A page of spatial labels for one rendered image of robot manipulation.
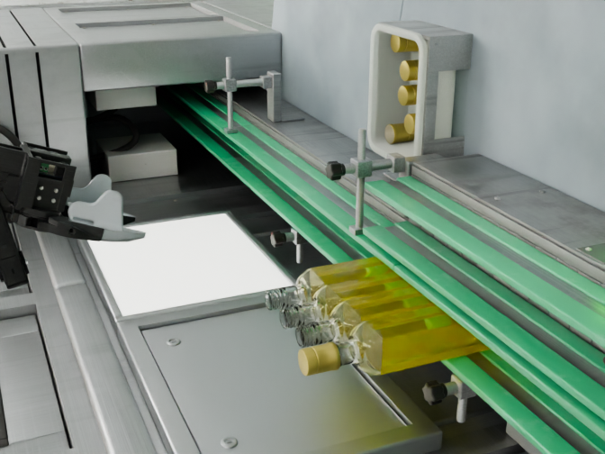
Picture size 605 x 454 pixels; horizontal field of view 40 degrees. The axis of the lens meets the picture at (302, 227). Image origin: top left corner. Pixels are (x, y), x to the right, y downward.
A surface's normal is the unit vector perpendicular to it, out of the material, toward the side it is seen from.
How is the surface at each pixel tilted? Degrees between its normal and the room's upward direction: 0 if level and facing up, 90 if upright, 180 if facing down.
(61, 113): 90
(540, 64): 0
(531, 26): 0
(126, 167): 90
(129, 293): 90
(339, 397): 90
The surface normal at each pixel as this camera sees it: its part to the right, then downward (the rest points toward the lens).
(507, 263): 0.00, -0.93
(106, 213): 0.23, 0.29
